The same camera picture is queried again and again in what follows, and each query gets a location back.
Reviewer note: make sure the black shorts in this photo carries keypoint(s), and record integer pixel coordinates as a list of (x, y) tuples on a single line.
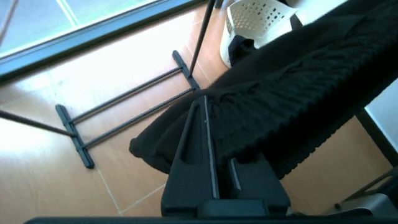
[(295, 87)]

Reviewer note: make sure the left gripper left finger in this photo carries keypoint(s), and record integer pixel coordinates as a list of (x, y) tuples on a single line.
[(205, 174)]

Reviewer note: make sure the black clothes rack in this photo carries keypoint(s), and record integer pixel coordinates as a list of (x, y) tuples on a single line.
[(77, 140)]

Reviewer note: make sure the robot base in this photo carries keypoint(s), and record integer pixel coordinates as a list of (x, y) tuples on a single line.
[(367, 205)]

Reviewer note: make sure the heap of black clothes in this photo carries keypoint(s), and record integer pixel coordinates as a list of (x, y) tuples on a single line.
[(242, 49)]

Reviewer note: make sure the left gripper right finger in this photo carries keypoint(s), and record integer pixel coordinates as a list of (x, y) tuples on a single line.
[(261, 183)]

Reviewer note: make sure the white laundry basket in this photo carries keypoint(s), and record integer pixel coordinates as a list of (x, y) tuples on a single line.
[(261, 18)]

